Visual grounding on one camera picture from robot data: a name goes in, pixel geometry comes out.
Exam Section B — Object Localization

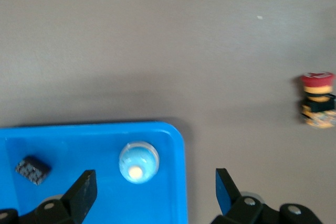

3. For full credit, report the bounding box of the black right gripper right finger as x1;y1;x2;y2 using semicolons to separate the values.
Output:
209;168;279;224

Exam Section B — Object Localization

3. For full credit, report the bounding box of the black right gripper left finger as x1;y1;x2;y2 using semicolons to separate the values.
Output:
15;169;98;224

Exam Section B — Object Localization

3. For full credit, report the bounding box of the black terminal block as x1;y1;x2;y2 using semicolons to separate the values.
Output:
15;155;53;186

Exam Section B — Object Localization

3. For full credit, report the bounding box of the light blue dome bell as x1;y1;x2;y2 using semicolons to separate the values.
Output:
118;141;160;184

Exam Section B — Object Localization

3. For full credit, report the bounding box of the blue plastic tray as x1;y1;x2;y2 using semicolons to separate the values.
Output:
0;121;190;224

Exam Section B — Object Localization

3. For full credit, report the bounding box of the red emergency stop yellow body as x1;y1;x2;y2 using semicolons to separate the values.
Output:
296;71;336;130

